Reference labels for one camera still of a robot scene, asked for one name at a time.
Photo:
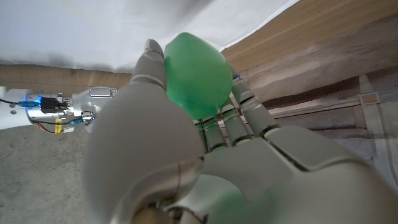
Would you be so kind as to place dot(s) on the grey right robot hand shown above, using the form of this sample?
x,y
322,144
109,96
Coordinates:
x,y
84,102

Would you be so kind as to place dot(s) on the white cloth napkin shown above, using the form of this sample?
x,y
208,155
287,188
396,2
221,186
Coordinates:
x,y
93,31

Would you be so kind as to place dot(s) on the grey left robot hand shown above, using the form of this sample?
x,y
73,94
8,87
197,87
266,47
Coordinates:
x,y
248,174

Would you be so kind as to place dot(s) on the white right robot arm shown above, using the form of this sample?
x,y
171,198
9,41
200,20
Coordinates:
x,y
15,109

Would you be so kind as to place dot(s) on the printed sofa room backdrop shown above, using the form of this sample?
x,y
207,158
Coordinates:
x,y
326,93

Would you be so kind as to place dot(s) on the green ball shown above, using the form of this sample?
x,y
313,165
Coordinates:
x,y
197,74

